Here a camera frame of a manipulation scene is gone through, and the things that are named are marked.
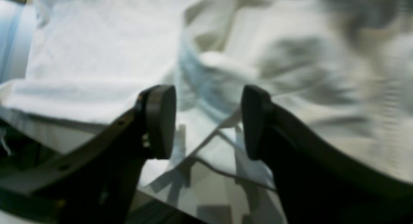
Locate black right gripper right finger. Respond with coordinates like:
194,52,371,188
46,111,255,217
241,85,413,224

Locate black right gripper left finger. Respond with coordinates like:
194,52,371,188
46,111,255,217
1,85,176,224

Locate white t-shirt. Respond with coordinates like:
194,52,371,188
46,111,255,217
0,0,413,224

